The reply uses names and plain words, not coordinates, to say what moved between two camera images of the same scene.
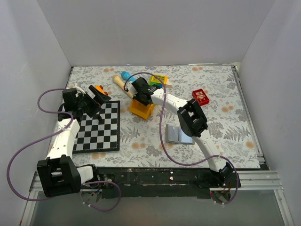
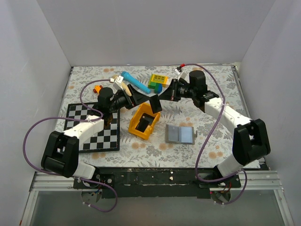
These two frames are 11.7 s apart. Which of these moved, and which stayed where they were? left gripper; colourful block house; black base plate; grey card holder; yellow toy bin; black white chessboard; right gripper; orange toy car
Moved: right gripper; left gripper; yellow toy bin
Stayed: black base plate; colourful block house; grey card holder; black white chessboard; orange toy car
